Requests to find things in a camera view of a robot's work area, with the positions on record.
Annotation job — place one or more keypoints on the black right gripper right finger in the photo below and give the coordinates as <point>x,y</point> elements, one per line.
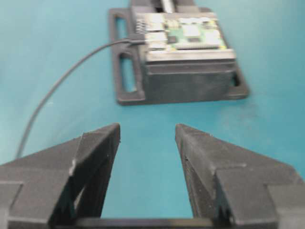
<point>232,183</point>

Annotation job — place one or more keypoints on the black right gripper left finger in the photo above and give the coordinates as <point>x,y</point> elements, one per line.
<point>60,184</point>

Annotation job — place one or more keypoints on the green circuit board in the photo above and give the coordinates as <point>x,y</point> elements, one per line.
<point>183,37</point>

